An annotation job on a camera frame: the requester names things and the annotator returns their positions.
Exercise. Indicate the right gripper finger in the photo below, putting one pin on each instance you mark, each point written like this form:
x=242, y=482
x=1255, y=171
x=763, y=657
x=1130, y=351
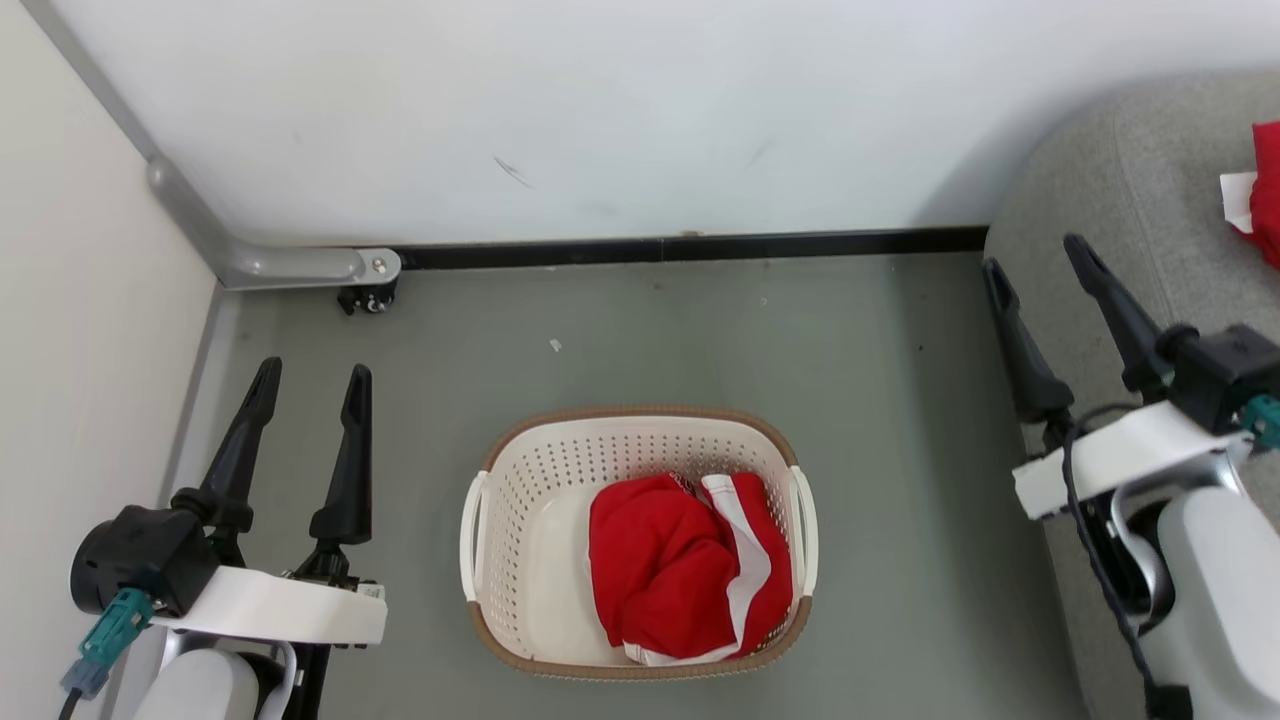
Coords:
x=1120, y=305
x=1025, y=360

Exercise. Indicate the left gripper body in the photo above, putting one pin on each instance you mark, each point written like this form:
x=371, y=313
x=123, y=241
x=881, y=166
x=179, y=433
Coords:
x=250, y=605

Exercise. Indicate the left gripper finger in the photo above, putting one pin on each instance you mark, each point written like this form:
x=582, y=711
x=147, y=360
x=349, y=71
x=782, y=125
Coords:
x=240, y=450
x=350, y=470

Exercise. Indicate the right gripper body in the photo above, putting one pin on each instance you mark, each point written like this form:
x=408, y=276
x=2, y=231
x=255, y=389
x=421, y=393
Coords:
x=1130, y=455

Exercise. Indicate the red garment with white tag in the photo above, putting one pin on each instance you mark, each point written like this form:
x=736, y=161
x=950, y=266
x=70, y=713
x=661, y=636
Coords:
x=1268, y=190

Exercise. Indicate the red garment with white stripe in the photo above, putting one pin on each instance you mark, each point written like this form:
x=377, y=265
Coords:
x=670, y=570

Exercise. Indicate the white grey left arm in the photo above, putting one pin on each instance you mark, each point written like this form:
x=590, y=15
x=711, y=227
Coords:
x=200, y=685

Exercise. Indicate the grey fabric sofa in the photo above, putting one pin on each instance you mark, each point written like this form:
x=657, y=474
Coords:
x=1130, y=170

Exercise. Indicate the grey floor edge strip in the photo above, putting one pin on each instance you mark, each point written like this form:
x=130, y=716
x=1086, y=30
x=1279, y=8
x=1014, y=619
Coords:
x=205, y=380

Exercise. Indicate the teal right gripper connector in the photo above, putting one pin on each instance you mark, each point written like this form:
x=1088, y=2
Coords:
x=1265, y=420

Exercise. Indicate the teal gripper connector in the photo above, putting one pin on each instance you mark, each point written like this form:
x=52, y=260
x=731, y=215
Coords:
x=1265, y=420
x=110, y=635

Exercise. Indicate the teal left gripper connector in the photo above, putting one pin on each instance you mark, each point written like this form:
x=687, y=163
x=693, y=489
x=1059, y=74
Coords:
x=110, y=635

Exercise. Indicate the small black caster wheel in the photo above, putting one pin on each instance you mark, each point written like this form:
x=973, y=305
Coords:
x=368, y=299

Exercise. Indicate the white perforated laundry basket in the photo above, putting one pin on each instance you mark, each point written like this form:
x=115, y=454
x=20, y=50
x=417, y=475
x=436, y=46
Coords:
x=540, y=560

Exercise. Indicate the black baseboard strip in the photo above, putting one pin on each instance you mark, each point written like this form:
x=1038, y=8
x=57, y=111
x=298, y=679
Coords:
x=700, y=246

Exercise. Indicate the grey vertical corner strip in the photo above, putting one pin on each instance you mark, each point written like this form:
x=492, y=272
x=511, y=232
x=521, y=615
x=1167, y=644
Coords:
x=90, y=75

